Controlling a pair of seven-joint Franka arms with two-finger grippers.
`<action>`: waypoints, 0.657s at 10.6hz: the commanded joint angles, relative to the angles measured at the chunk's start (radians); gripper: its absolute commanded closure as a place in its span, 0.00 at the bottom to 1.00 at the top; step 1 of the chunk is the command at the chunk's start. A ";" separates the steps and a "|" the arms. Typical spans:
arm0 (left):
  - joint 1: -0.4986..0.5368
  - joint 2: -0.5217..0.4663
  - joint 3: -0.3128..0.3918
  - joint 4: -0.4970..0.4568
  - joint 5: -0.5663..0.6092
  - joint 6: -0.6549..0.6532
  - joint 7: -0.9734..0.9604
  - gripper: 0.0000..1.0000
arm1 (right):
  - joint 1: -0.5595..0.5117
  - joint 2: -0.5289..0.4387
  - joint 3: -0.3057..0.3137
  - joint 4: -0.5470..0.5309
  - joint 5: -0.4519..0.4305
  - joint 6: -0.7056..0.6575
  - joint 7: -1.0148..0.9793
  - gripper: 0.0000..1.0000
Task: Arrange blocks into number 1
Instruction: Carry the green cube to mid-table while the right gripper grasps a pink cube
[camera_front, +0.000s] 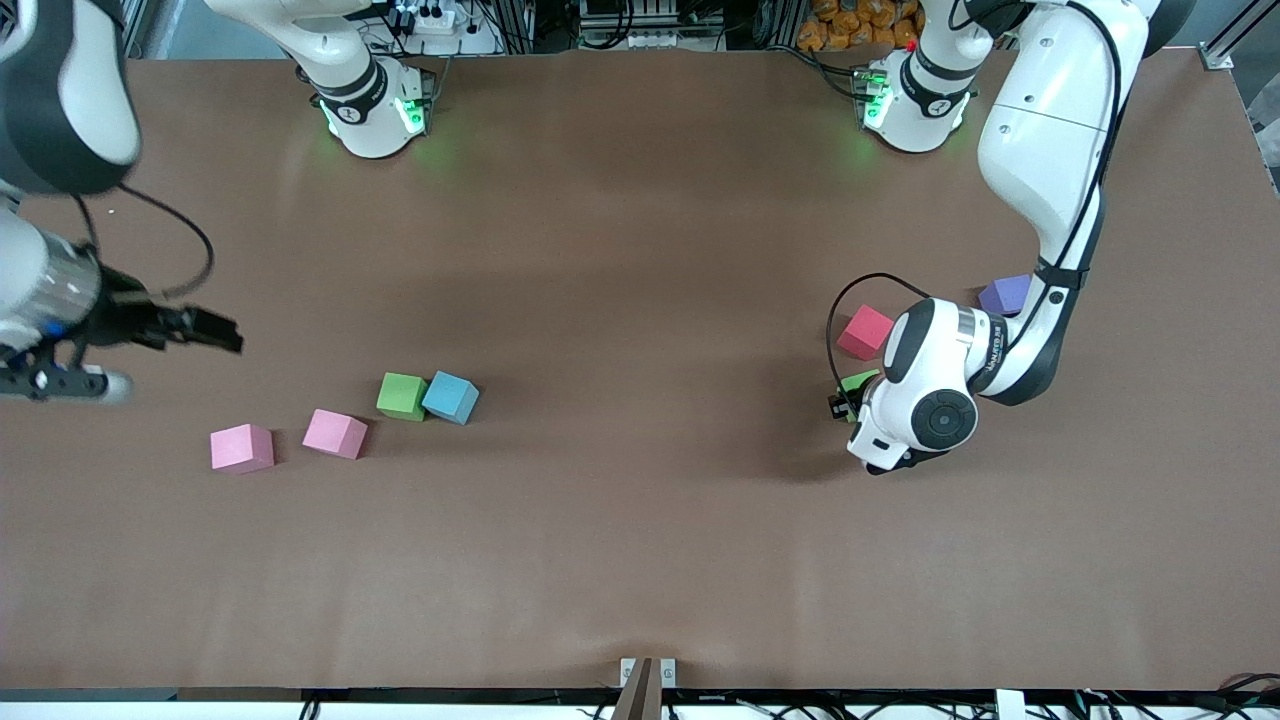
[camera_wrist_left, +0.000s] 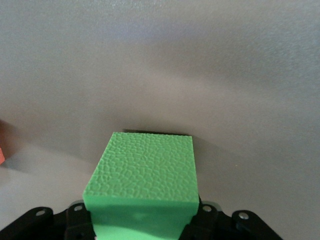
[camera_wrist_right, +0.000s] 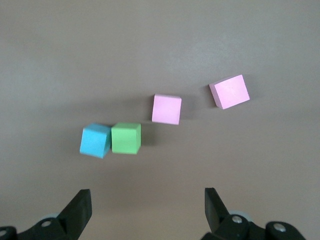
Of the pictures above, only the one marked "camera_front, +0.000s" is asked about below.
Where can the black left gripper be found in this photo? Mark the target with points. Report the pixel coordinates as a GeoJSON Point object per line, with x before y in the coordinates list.
{"type": "Point", "coordinates": [843, 404]}

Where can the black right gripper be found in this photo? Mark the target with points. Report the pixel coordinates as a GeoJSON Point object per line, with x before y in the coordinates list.
{"type": "Point", "coordinates": [122, 316]}

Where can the green foam cube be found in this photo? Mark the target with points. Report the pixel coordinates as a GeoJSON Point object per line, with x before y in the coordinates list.
{"type": "Point", "coordinates": [402, 396]}
{"type": "Point", "coordinates": [862, 381]}

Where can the red foam cube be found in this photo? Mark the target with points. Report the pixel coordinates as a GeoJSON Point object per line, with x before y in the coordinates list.
{"type": "Point", "coordinates": [866, 332]}

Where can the pink foam cube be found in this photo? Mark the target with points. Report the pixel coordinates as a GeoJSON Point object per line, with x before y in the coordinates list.
{"type": "Point", "coordinates": [335, 433]}
{"type": "Point", "coordinates": [241, 447]}

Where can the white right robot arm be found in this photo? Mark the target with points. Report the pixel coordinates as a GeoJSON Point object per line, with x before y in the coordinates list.
{"type": "Point", "coordinates": [365, 110]}

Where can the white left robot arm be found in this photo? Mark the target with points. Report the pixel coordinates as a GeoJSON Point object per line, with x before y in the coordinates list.
{"type": "Point", "coordinates": [1040, 150]}

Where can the purple foam cube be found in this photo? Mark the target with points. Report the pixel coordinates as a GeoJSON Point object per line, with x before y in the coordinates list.
{"type": "Point", "coordinates": [1005, 296]}

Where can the blue foam cube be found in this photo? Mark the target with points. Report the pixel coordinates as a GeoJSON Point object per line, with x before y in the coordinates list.
{"type": "Point", "coordinates": [450, 397]}

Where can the white paper label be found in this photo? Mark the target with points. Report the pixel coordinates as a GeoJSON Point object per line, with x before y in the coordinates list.
{"type": "Point", "coordinates": [1010, 706]}

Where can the pile of orange objects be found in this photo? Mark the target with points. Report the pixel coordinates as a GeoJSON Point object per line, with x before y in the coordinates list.
{"type": "Point", "coordinates": [850, 25]}

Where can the white power strip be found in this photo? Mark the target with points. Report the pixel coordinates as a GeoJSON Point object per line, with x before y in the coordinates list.
{"type": "Point", "coordinates": [440, 20]}

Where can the white equipment rack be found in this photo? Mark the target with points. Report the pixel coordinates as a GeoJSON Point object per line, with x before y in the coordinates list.
{"type": "Point", "coordinates": [640, 40]}

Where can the grey plastic sheet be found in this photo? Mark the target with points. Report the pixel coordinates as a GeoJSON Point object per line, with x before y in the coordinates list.
{"type": "Point", "coordinates": [1270, 140]}

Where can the brown post with white brackets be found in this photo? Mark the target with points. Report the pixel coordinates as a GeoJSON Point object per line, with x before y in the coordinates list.
{"type": "Point", "coordinates": [640, 695]}

